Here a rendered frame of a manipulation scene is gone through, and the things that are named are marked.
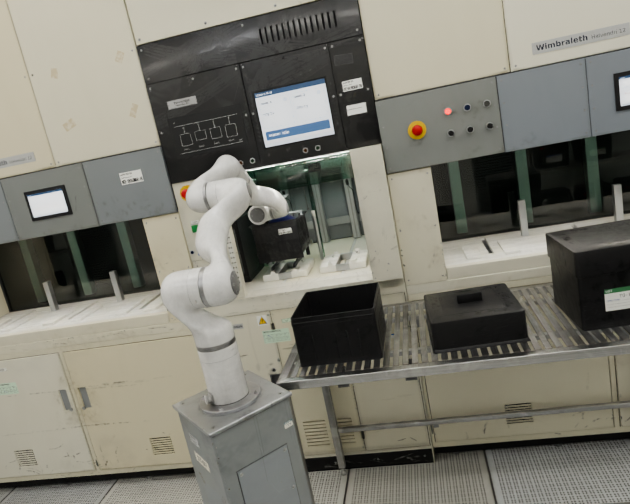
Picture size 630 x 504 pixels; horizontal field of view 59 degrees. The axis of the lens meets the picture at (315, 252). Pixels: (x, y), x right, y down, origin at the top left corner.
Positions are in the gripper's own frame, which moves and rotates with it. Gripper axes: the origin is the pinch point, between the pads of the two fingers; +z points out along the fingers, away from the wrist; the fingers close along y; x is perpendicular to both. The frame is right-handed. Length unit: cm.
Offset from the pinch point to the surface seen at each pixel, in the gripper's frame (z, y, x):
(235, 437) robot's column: -113, 4, -51
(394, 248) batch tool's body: -35, 52, -22
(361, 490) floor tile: -45, 22, -121
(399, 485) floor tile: -43, 38, -121
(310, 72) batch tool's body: -30, 32, 50
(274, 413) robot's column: -103, 13, -50
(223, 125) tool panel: -30.1, -6.1, 37.5
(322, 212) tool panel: 54, 11, -17
